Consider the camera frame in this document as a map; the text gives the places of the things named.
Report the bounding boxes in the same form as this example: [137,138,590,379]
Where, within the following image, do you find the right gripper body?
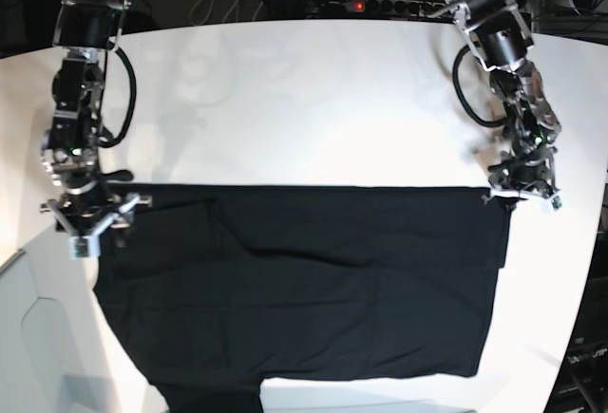
[40,173,153,247]

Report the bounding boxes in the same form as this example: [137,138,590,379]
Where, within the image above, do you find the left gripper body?
[487,151,561,204]

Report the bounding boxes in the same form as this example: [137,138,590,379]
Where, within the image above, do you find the black T-shirt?
[93,185,514,412]

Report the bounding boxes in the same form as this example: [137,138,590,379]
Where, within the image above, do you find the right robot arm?
[40,0,151,258]

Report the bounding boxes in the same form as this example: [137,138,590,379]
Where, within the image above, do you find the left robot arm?
[430,0,561,210]

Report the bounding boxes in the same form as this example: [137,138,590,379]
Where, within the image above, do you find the black power strip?
[329,0,444,20]

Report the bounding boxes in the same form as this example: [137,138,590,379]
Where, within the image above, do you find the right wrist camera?
[68,235,101,259]

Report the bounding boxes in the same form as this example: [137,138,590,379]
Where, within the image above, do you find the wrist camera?
[68,235,101,259]
[548,195,562,212]

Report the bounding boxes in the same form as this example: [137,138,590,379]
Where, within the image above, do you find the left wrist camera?
[548,195,562,212]

